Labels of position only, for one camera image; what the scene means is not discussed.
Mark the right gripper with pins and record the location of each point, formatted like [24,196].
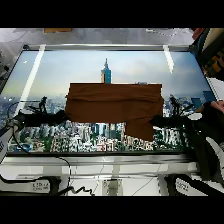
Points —
[163,121]

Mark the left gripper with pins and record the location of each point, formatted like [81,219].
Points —
[58,117]

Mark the brown garment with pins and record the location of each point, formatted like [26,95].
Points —
[113,103]

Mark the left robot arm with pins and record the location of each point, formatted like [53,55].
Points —
[31,119]

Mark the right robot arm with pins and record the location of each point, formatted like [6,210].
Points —
[203,133]

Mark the person's hand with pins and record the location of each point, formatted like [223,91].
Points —
[218,106]

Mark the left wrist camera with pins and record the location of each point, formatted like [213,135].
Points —
[43,104]

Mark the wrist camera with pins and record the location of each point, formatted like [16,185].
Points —
[174,103]
[43,104]

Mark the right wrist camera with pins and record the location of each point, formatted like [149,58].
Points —
[174,103]

